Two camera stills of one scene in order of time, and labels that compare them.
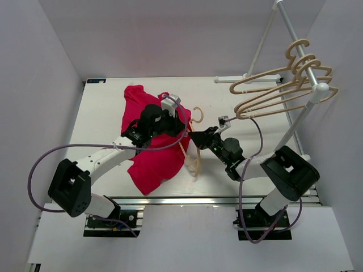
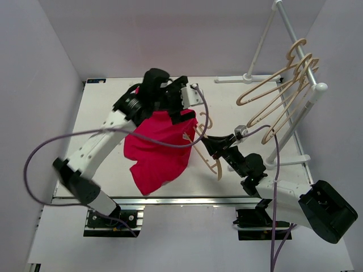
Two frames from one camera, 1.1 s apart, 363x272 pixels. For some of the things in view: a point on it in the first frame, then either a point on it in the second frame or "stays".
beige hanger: (329, 91) to (304, 84)
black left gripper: (177, 126) to (176, 87)
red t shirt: (161, 162) stays
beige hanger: (290, 56) to (274, 81)
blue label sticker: (96, 80) stays
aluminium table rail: (199, 201) stays
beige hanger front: (192, 162) to (216, 169)
